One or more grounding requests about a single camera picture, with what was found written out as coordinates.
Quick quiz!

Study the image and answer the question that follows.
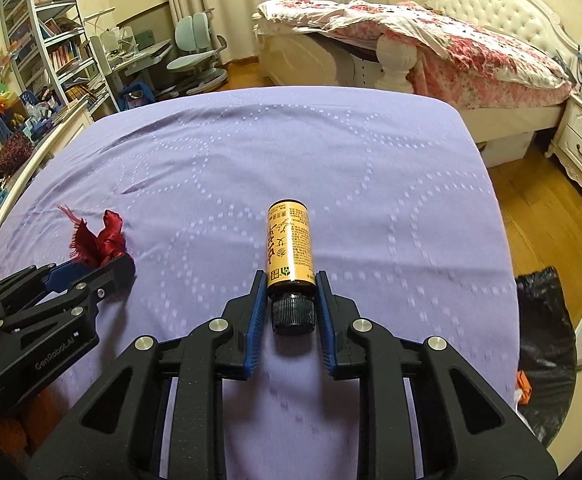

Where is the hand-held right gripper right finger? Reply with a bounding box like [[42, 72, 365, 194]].
[[313, 270, 557, 480]]

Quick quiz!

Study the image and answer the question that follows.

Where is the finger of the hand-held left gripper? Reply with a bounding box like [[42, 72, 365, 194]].
[[0, 255, 136, 333], [0, 261, 96, 311]]

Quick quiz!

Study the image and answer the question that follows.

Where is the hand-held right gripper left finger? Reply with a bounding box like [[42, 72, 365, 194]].
[[26, 269, 270, 480]]

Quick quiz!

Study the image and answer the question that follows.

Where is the dark red ribbon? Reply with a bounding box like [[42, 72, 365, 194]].
[[58, 204, 134, 267]]

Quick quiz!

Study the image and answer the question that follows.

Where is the yellow label brown bottle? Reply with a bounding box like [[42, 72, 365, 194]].
[[266, 200, 317, 336]]

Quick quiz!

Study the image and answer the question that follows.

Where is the orange plastic bag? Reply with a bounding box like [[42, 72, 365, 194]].
[[516, 370, 533, 404]]

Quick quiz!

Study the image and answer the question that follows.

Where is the black trash bag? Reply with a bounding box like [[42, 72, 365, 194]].
[[514, 267, 579, 446]]

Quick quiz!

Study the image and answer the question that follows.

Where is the dark red knitted cloth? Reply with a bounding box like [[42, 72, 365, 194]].
[[0, 132, 34, 188]]

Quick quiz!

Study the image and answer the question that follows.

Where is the blue plastic basket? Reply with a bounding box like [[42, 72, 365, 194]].
[[0, 90, 39, 143]]

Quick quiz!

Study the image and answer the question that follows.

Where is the grey study desk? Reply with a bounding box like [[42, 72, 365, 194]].
[[88, 42, 172, 111]]

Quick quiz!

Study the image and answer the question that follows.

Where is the pale blue desk chair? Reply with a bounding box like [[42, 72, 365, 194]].
[[166, 12, 229, 93]]

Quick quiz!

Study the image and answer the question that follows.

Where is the white bookshelf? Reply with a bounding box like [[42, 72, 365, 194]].
[[0, 0, 122, 116]]

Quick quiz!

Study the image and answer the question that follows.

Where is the white storage box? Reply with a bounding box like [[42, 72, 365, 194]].
[[476, 130, 537, 168]]

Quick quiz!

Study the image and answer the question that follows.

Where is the white desk lamp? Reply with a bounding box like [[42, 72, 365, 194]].
[[83, 7, 119, 33]]

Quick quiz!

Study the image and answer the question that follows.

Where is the bed with floral quilt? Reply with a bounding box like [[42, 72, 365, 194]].
[[253, 0, 582, 168]]

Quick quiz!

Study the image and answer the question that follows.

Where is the pink floral quilt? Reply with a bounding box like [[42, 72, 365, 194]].
[[256, 0, 572, 91]]

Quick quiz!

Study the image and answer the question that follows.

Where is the white nightstand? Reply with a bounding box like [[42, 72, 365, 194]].
[[545, 92, 582, 206]]

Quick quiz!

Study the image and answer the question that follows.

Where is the beige window curtain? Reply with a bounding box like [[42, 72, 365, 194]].
[[161, 0, 392, 68]]

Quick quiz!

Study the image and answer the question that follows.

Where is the white tufted headboard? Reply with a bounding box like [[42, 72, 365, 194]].
[[426, 0, 582, 68]]

